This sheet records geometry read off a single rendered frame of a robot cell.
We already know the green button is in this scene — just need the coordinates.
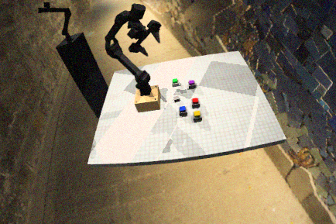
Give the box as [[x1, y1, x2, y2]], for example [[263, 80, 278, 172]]
[[172, 78, 180, 87]]

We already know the blue button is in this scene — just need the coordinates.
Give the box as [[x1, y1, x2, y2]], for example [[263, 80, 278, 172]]
[[179, 106, 188, 116]]

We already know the purple button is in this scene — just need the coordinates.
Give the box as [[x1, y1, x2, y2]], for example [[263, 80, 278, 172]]
[[188, 80, 196, 89]]

